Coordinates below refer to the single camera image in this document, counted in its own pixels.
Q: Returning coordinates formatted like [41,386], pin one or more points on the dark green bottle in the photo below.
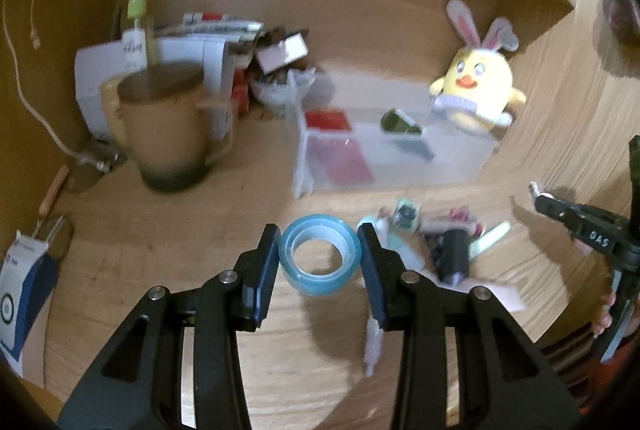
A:
[397,121]

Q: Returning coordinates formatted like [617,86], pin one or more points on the red booklet in bin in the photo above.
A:
[341,157]

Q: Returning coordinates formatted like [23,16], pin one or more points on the small pink white box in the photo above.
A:
[281,54]

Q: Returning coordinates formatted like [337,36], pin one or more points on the brown ceramic mug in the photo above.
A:
[176,128]

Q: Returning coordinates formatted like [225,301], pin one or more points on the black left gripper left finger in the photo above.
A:
[135,380]

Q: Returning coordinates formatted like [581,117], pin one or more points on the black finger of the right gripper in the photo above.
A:
[560,210]

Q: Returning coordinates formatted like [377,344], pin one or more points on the green black small packet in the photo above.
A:
[407,215]

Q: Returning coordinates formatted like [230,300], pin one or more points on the blue white carton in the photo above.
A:
[28,279]

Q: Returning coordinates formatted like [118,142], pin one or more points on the white patterned pen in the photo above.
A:
[373,344]

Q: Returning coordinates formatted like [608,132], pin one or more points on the green cap spray bottle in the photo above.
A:
[134,37]

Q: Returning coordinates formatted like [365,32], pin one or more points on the black cylinder bottle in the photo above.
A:
[453,263]

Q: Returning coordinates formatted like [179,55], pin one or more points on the blue tape roll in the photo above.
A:
[319,254]

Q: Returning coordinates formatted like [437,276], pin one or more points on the white green tube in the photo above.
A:
[489,239]

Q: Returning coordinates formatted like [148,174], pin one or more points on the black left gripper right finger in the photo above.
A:
[504,380]

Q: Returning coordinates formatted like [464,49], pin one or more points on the stack of papers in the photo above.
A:
[212,23]

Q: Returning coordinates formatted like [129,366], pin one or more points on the yellow chick plush toy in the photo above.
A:
[477,90]

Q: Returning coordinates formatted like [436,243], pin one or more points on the mint green tube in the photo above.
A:
[390,240]

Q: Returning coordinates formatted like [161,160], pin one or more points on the clear plastic storage bin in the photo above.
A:
[443,154]

